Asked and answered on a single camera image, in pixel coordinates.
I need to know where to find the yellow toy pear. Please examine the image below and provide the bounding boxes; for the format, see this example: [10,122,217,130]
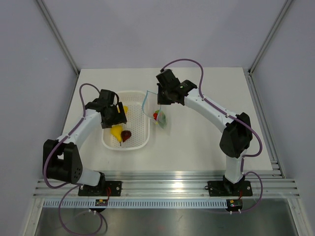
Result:
[110,125,123,145]

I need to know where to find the clear teal-zipper zip bag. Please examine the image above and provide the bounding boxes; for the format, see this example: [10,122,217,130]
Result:
[141,89,173,137]

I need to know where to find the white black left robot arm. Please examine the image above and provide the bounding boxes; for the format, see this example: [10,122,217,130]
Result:
[43,89,127,196]

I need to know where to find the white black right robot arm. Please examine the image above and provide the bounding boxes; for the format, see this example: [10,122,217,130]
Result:
[156,69,252,196]

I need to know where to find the white perforated plastic basket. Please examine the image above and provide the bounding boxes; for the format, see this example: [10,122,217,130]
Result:
[101,90,150,151]

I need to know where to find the dark red toy fruit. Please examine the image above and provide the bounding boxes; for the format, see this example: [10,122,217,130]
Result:
[121,130,132,142]

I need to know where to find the left small circuit board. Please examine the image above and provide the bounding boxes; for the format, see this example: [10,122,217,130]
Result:
[95,199,108,207]

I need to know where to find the small circuit board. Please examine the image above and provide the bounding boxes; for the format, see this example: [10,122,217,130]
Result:
[95,199,108,207]
[226,199,243,214]

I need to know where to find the right small circuit board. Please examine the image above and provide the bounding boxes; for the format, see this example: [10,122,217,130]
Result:
[226,199,243,214]

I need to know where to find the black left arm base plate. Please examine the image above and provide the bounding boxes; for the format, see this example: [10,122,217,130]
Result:
[78,181,122,197]

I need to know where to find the white slotted cable duct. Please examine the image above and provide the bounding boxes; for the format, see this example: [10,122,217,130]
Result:
[43,199,227,209]

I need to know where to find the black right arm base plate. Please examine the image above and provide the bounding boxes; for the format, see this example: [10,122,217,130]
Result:
[205,180,253,197]

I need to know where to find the left aluminium frame post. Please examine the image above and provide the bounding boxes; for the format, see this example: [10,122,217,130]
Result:
[34,0,80,77]

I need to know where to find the aluminium frame post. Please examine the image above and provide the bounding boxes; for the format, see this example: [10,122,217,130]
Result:
[34,0,80,77]
[248,0,295,76]

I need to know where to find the aluminium mounting rail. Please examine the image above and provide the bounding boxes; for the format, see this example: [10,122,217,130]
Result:
[33,172,301,199]

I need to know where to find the right aluminium frame post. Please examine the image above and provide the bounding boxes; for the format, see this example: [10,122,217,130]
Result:
[248,0,295,76]

